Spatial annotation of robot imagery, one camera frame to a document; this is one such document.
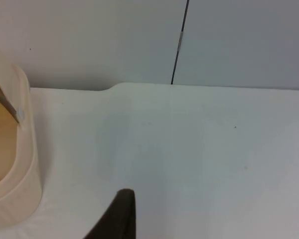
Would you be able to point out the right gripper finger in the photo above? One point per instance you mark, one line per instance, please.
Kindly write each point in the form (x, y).
(119, 219)

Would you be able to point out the cream box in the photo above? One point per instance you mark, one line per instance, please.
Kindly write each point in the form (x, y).
(27, 159)

